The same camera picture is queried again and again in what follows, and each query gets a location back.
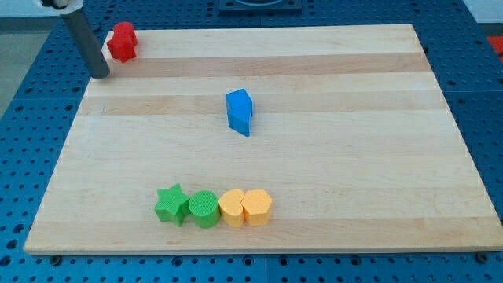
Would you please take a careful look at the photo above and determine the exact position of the red star block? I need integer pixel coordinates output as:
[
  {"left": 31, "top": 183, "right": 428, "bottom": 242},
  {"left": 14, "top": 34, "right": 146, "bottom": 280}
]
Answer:
[{"left": 107, "top": 32, "right": 138, "bottom": 63}]

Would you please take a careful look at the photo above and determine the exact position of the red circle block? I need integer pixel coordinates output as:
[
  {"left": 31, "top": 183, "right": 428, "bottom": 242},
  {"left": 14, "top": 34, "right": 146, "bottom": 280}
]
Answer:
[{"left": 113, "top": 22, "right": 135, "bottom": 39}]

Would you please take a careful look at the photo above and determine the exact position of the green star block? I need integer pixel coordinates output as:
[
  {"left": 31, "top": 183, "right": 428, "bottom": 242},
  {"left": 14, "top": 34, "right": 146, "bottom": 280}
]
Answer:
[{"left": 154, "top": 183, "right": 190, "bottom": 227}]

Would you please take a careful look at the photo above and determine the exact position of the blue cube block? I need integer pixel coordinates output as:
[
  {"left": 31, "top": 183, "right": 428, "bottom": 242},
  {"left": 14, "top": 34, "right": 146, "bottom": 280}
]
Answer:
[{"left": 225, "top": 89, "right": 253, "bottom": 114}]

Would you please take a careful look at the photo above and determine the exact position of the wooden board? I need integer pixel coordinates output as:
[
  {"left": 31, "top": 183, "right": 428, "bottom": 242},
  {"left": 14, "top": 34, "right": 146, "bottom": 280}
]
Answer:
[{"left": 24, "top": 24, "right": 502, "bottom": 255}]

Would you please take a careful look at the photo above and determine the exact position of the yellow hexagon block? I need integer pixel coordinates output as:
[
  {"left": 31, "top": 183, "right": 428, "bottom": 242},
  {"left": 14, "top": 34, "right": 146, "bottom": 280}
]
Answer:
[{"left": 241, "top": 189, "right": 273, "bottom": 226}]

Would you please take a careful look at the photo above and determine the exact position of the green cylinder block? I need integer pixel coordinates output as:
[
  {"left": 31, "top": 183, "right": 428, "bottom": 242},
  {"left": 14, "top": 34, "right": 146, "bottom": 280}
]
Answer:
[{"left": 189, "top": 190, "right": 220, "bottom": 228}]

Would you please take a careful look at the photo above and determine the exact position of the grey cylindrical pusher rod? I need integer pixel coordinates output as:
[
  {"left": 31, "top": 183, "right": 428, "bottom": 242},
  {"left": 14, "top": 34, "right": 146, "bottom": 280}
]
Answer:
[{"left": 61, "top": 9, "right": 110, "bottom": 79}]

